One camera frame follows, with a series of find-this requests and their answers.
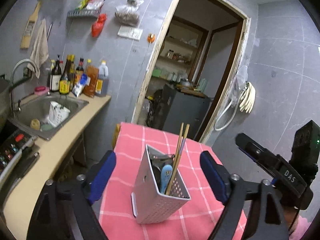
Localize black camera box green light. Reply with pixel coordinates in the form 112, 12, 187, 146
289, 120, 319, 184

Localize white wall switch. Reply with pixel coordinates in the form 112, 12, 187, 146
117, 25, 143, 41

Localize white basket in sink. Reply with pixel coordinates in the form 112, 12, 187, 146
48, 101, 71, 127

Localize steel vegetable peeler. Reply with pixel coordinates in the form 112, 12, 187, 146
150, 154, 175, 171

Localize clear plastic bag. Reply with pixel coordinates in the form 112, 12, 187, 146
231, 65, 248, 107

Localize red plastic bag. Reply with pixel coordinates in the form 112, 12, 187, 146
91, 14, 107, 37

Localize beige kitchen counter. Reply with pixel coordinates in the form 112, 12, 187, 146
3, 95, 111, 239

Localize blue handled child spoon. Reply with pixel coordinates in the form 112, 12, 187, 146
159, 164, 172, 194

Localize white oil jug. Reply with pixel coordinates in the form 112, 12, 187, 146
95, 60, 109, 97

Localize white hose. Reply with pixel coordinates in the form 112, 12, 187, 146
213, 87, 243, 132

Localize steel sink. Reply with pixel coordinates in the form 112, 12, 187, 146
9, 93, 89, 141

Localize purple gold chopstick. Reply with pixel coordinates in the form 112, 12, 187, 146
178, 137, 186, 155

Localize wooden grater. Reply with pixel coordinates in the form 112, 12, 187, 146
20, 1, 41, 49

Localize dark wooden chopstick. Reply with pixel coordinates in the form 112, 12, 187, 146
173, 123, 184, 167

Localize person's right hand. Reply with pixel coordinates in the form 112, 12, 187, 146
283, 206, 299, 231

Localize dark grey cabinet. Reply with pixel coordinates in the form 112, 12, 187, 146
146, 84, 211, 140

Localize pink checked tablecloth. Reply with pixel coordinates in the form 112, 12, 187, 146
99, 122, 224, 239

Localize metal wall shelf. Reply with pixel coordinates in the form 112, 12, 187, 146
67, 9, 101, 18

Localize steel faucet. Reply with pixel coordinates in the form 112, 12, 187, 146
9, 59, 37, 114

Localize beige hanging towel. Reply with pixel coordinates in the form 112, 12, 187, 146
27, 19, 49, 79

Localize black cable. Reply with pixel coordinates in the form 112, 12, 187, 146
287, 199, 304, 231

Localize wooden door frame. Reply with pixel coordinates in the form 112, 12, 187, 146
131, 0, 258, 145

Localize cream rubber gloves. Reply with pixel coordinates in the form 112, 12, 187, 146
239, 82, 256, 114

